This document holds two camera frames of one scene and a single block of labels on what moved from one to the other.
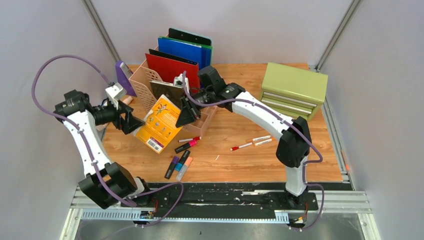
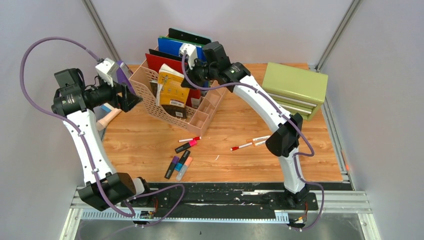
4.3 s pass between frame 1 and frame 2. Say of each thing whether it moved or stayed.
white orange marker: stayed
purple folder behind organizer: stayed
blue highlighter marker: stayed
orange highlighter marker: stayed
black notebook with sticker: moved
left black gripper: moved
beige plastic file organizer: stayed
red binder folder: stayed
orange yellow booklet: moved
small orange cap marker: stayed
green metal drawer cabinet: stayed
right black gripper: moved
